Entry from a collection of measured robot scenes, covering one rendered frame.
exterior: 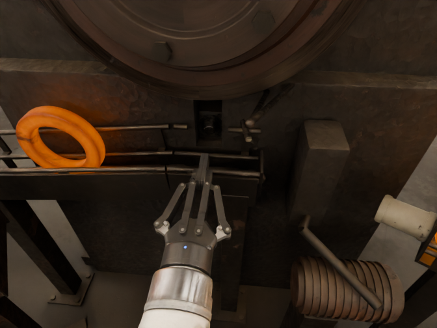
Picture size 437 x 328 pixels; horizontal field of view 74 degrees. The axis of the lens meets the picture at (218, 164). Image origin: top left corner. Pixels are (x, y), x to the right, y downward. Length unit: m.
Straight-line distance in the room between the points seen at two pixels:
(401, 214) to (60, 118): 0.69
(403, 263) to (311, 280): 0.85
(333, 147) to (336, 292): 0.31
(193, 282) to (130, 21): 0.33
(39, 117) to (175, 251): 0.41
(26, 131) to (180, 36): 0.46
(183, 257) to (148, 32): 0.29
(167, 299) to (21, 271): 1.15
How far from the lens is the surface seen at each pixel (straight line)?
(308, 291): 0.69
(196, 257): 0.43
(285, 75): 0.47
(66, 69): 0.69
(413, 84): 0.67
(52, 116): 0.67
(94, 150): 0.68
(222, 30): 0.36
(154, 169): 0.62
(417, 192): 1.83
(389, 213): 0.66
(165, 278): 0.41
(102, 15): 0.39
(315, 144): 0.56
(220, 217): 0.48
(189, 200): 0.50
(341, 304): 0.72
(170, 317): 0.39
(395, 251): 1.52
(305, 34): 0.43
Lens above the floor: 1.13
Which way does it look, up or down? 43 degrees down
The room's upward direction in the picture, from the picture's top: straight up
